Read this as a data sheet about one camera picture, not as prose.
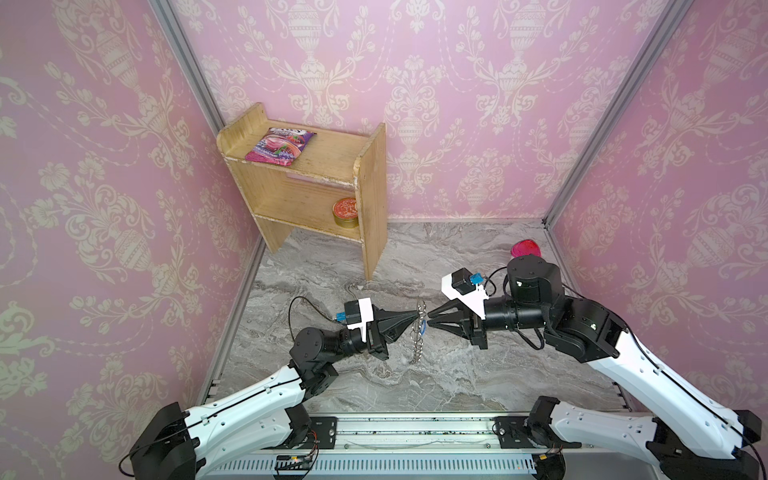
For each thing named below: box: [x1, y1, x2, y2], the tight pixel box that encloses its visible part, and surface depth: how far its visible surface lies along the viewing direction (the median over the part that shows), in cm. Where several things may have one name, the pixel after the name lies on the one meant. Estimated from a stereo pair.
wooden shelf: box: [217, 104, 388, 281], surface depth 87 cm
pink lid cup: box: [510, 239, 542, 258], surface depth 101 cm
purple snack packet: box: [245, 127, 317, 167], surface depth 77 cm
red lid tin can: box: [332, 197, 359, 229], surface depth 92 cm
